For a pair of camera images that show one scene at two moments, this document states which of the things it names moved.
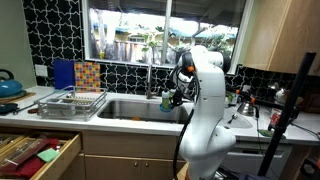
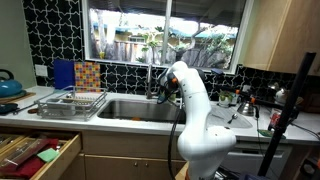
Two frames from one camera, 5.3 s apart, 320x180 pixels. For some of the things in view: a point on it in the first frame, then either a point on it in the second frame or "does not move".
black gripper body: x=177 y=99 → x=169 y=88
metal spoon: x=234 y=116 does not move
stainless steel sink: x=144 y=111 does not move
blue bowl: x=166 y=110 → x=161 y=99
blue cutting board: x=64 y=73 does not move
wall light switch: x=41 y=70 does not move
